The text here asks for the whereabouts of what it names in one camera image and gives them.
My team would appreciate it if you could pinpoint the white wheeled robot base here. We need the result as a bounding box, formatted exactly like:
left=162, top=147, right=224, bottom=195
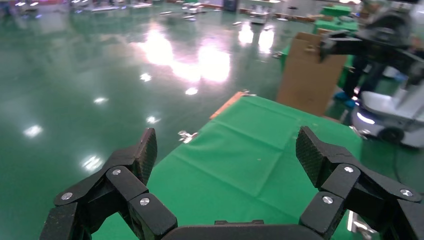
left=350, top=77, right=424, bottom=148

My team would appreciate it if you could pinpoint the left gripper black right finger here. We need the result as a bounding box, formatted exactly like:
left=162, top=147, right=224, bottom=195
left=295, top=125, right=424, bottom=240

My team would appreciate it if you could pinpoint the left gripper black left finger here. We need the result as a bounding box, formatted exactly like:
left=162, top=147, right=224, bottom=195
left=39, top=127, right=178, bottom=240

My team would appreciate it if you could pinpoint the tall brown cardboard carton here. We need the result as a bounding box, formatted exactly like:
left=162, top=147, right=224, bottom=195
left=277, top=31, right=349, bottom=117

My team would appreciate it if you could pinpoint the green covered background table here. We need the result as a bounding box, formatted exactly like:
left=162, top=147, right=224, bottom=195
left=312, top=4, right=360, bottom=34

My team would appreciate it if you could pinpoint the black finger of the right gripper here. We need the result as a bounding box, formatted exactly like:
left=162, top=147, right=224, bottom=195
left=318, top=29, right=424, bottom=72

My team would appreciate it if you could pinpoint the green table cloth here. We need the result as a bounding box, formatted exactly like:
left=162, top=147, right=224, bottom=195
left=92, top=145, right=352, bottom=240
left=178, top=94, right=364, bottom=200

